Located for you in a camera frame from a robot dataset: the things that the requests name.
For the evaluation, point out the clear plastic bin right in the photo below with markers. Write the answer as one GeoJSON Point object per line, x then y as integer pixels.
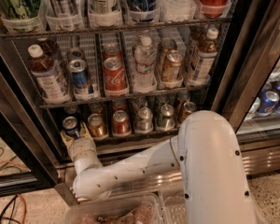
{"type": "Point", "coordinates": [173, 207]}

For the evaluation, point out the gold can bottom right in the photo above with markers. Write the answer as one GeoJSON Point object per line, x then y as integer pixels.
{"type": "Point", "coordinates": [185, 109]}

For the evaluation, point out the blue can middle shelf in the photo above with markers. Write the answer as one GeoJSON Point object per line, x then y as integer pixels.
{"type": "Point", "coordinates": [81, 79]}

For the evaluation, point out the tea bottle white cap right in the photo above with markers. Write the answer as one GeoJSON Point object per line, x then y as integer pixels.
{"type": "Point", "coordinates": [203, 56]}

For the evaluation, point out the blue pepsi bottle top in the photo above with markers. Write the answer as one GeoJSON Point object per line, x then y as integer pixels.
{"type": "Point", "coordinates": [142, 10]}

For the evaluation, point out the white green can bottom shelf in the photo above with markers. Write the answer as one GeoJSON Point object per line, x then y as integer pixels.
{"type": "Point", "coordinates": [143, 122]}

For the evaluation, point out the blue pepsi cans right fridge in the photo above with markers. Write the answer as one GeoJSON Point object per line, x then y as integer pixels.
{"type": "Point", "coordinates": [267, 103]}

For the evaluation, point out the clear plastic bin left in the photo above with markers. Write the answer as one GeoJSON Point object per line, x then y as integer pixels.
{"type": "Point", "coordinates": [134, 209]}

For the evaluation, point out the red coca-cola can middle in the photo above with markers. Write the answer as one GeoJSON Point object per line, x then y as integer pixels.
{"type": "Point", "coordinates": [114, 76]}

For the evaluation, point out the clear plastic bin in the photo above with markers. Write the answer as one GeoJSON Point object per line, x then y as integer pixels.
{"type": "Point", "coordinates": [173, 207]}
{"type": "Point", "coordinates": [134, 209]}

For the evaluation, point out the gold can shelf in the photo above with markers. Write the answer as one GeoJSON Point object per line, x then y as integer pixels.
{"type": "Point", "coordinates": [96, 125]}
{"type": "Point", "coordinates": [171, 70]}

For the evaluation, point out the blue pepsi can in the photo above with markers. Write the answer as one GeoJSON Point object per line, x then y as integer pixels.
{"type": "Point", "coordinates": [72, 110]}
{"type": "Point", "coordinates": [71, 126]}

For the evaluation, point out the tea bottle white cap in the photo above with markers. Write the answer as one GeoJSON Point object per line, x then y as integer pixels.
{"type": "Point", "coordinates": [203, 56]}
{"type": "Point", "coordinates": [49, 76]}

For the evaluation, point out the green can top left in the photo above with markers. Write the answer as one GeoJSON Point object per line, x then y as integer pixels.
{"type": "Point", "coordinates": [22, 16]}

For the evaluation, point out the clear water bottle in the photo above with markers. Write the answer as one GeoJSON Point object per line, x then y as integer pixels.
{"type": "Point", "coordinates": [144, 63]}

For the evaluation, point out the red coke can bottom shelf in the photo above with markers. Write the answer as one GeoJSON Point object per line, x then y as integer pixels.
{"type": "Point", "coordinates": [120, 123]}

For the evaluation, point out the blue pepsi can front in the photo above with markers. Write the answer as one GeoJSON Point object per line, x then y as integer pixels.
{"type": "Point", "coordinates": [71, 126]}

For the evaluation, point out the tea bottle white cap left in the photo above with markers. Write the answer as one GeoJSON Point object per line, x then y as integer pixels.
{"type": "Point", "coordinates": [49, 76]}

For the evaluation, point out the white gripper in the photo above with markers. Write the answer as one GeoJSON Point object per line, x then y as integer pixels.
{"type": "Point", "coordinates": [81, 147]}

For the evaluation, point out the gold can bottom shelf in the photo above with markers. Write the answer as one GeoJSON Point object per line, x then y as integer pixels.
{"type": "Point", "coordinates": [96, 125]}

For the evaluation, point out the gold can middle shelf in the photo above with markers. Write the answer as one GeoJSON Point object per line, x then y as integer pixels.
{"type": "Point", "coordinates": [171, 70]}

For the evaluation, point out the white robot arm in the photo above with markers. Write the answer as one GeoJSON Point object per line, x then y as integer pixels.
{"type": "Point", "coordinates": [207, 153]}

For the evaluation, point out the blue pepsi can rear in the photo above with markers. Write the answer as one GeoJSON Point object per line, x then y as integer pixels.
{"type": "Point", "coordinates": [72, 110]}

